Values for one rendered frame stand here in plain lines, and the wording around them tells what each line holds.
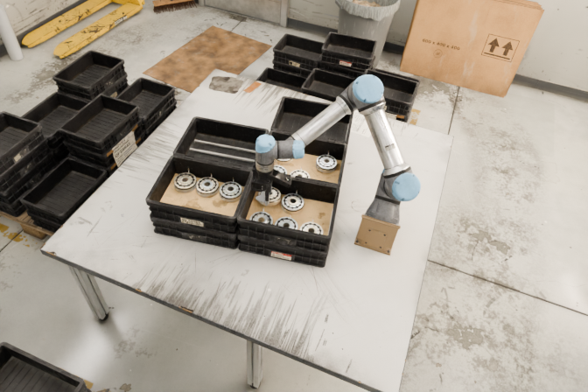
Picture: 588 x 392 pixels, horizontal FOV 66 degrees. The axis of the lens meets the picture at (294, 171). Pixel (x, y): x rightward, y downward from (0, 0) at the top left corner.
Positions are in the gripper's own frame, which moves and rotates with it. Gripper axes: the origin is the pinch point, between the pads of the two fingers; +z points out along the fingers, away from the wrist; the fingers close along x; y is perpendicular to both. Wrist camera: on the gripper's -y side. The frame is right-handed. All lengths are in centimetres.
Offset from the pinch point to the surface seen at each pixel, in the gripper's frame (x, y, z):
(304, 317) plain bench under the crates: 44, -22, 18
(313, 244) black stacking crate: 19.0, -22.2, 2.6
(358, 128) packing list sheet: -81, -41, 18
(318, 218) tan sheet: 2.5, -23.2, 5.1
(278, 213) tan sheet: 2.7, -5.0, 5.0
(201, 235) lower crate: 15.9, 27.3, 11.7
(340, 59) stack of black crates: -181, -27, 34
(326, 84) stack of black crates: -170, -19, 50
